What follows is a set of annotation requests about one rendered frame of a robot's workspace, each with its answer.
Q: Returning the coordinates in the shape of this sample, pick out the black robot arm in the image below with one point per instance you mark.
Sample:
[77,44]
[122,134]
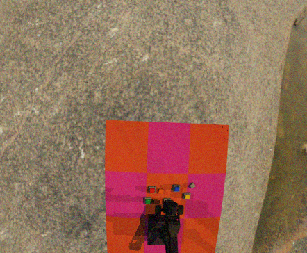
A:
[169,231]

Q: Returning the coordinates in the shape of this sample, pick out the green button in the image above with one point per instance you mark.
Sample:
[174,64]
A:
[147,200]

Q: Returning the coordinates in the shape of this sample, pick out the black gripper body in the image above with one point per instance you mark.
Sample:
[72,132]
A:
[158,210]

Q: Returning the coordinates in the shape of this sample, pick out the red button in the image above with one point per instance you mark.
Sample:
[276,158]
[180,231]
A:
[152,189]

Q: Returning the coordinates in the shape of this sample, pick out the blue button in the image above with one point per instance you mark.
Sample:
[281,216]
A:
[176,188]

